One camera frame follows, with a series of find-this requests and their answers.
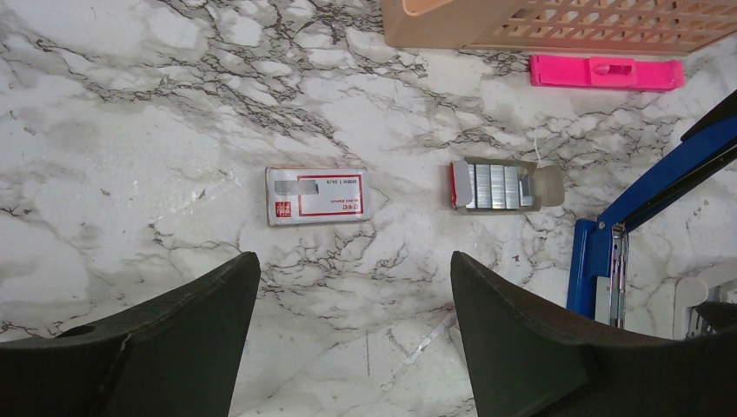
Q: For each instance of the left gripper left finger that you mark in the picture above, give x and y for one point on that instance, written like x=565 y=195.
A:
x=177 y=354

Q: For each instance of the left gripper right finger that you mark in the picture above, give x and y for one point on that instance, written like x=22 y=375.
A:
x=527 y=356

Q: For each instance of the blue black stapler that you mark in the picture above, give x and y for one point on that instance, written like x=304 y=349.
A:
x=600 y=246

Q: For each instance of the grey staple strips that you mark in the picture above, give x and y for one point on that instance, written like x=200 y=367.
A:
x=500 y=187

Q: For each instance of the staple box tray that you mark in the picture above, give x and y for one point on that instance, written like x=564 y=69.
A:
x=548 y=185

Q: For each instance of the red white staple box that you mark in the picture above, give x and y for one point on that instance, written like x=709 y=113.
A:
x=297 y=196

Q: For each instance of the pink flat plastic item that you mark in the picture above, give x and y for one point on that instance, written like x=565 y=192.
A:
x=600 y=72

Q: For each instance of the orange perforated file organizer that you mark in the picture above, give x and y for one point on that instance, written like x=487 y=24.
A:
x=627 y=27

